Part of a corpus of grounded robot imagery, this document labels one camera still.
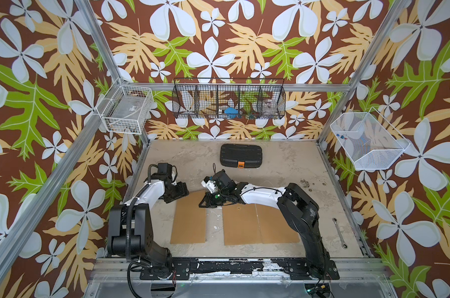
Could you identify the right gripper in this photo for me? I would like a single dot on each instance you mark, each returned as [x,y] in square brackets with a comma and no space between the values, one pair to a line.
[209,202]

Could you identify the blue item in basket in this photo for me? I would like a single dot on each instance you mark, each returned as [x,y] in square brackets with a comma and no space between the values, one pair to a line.
[232,113]

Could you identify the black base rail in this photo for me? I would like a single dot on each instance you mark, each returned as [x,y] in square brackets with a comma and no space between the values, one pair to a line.
[295,268]

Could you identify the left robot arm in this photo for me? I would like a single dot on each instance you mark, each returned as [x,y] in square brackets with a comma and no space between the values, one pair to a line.
[130,231]

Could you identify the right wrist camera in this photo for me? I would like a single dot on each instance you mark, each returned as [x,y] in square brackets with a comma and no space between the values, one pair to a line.
[209,184]

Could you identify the silver wrench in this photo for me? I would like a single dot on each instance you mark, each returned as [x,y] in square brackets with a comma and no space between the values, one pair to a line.
[340,235]

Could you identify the black tool case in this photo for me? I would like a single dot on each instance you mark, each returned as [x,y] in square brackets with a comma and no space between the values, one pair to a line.
[241,156]

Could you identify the black wire basket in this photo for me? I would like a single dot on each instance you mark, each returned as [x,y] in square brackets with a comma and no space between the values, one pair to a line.
[209,97]

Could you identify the white wire basket right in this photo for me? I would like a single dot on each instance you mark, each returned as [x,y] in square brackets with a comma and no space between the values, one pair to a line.
[369,139]

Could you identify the brown file bag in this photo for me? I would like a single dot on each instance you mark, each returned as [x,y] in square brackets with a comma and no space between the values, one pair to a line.
[189,224]
[241,225]
[273,227]

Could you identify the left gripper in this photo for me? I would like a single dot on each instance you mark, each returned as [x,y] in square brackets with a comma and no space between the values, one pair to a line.
[183,190]

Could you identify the white wire basket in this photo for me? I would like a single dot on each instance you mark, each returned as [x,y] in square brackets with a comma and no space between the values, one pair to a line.
[124,108]
[369,139]

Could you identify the white wire basket left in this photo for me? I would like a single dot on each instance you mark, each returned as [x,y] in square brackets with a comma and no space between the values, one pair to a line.
[124,108]

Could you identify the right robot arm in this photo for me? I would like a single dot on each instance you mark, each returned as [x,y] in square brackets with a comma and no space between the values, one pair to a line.
[298,209]

